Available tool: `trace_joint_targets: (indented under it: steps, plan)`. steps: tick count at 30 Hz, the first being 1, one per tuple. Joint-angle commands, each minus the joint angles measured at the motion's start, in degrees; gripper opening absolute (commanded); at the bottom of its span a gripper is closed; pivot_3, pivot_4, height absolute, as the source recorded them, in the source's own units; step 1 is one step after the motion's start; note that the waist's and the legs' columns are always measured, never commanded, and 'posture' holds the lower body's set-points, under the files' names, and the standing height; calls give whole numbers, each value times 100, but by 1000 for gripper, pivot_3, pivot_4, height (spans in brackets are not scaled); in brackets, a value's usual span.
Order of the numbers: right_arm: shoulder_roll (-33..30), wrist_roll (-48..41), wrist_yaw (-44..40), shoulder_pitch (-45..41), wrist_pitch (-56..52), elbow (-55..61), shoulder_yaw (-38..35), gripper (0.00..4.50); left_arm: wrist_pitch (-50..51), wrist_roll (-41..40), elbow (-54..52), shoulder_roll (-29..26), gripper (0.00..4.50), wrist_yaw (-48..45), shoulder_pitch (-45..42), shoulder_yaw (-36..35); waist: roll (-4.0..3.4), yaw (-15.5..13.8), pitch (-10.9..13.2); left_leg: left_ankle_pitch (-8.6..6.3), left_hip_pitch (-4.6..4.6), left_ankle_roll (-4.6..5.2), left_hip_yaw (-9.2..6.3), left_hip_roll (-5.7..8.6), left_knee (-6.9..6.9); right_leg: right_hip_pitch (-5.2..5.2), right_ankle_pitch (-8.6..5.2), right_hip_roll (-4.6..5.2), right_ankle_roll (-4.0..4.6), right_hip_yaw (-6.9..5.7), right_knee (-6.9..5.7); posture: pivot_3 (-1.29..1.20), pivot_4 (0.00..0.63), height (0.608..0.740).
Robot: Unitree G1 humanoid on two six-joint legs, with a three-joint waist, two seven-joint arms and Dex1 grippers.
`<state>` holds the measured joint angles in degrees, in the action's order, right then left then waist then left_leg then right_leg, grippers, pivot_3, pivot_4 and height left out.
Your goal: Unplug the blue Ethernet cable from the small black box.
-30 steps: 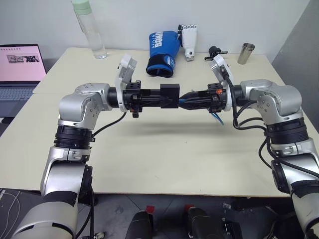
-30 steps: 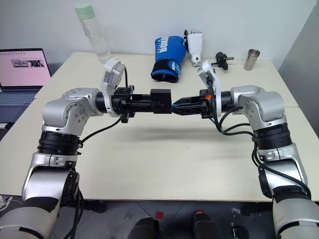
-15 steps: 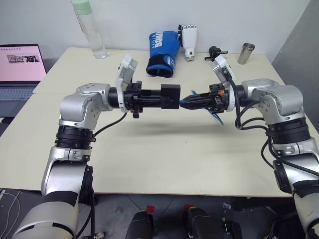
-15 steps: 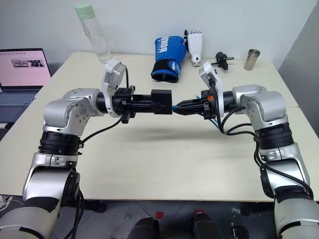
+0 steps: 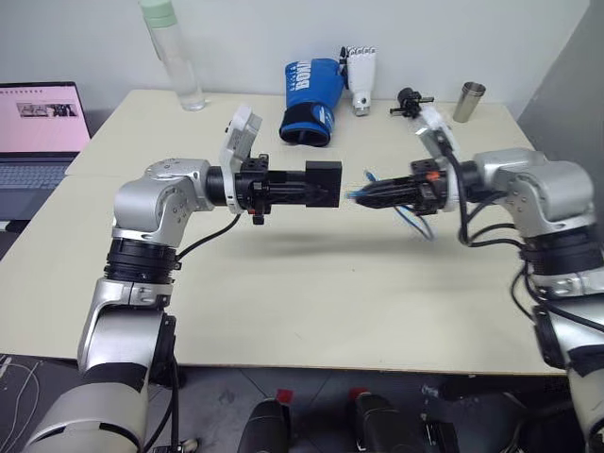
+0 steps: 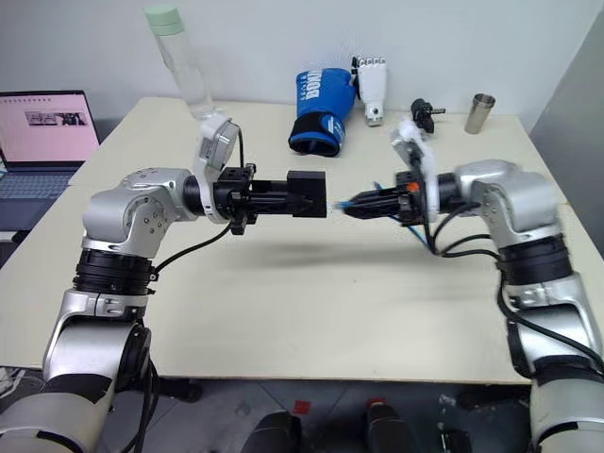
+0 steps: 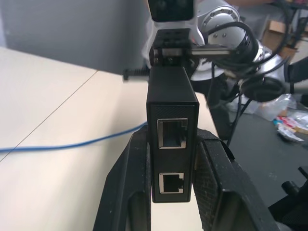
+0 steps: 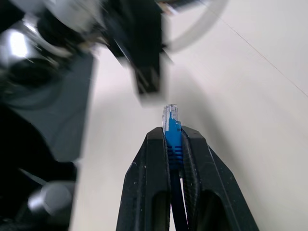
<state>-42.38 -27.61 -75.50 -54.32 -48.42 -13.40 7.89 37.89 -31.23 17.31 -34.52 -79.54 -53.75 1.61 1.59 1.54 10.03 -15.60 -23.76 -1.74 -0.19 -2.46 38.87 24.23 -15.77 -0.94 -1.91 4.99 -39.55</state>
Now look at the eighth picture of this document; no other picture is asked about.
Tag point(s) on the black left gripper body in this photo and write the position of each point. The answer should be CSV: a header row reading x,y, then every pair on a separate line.
x,y
139,26

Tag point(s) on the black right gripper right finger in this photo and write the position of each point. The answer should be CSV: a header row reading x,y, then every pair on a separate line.
x,y
211,183

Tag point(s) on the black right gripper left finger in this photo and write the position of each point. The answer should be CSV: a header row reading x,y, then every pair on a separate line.
x,y
144,178

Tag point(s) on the silver round robot joint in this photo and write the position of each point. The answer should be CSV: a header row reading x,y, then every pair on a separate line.
x,y
49,198

